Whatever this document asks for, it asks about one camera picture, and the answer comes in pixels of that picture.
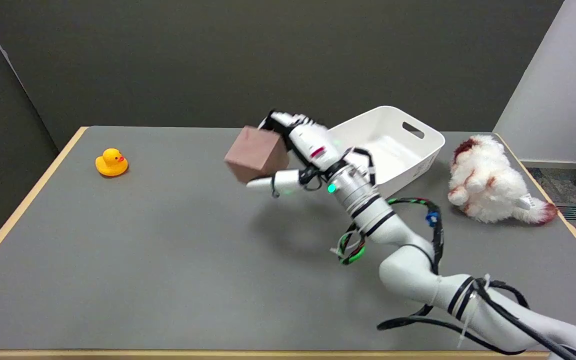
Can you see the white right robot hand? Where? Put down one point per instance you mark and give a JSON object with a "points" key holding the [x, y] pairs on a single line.
{"points": [[308, 145]]}

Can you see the brown wooden cube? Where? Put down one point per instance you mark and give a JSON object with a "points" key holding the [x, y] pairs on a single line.
{"points": [[256, 154]]}

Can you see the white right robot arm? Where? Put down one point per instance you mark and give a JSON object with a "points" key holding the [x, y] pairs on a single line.
{"points": [[408, 250]]}

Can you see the white plastic box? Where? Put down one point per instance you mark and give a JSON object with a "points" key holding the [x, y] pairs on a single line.
{"points": [[393, 150]]}

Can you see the white and brown plush toy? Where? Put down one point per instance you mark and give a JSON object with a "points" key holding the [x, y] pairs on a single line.
{"points": [[493, 180]]}

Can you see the yellow rubber duck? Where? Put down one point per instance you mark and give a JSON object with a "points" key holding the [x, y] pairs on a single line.
{"points": [[112, 162]]}

